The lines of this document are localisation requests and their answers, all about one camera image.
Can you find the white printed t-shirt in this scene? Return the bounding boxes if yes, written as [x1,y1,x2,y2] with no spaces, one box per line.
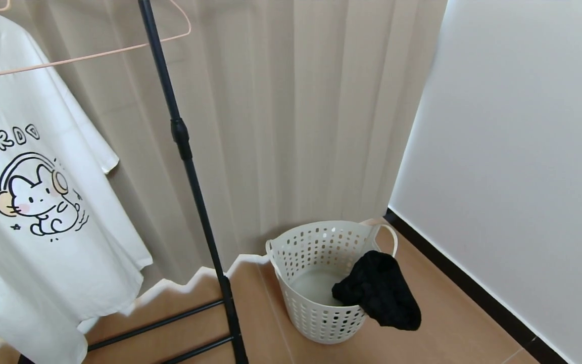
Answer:
[0,10,154,364]

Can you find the white laundry basket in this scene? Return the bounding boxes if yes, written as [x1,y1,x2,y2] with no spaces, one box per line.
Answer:
[265,219,399,346]

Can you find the black clothes rack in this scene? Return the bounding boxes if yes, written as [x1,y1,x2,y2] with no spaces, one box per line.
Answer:
[86,0,250,364]

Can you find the beige curtain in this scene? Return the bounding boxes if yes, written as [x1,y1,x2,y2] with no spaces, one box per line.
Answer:
[0,0,448,350]

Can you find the black shorts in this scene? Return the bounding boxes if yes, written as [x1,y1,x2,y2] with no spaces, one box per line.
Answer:
[331,250,422,332]

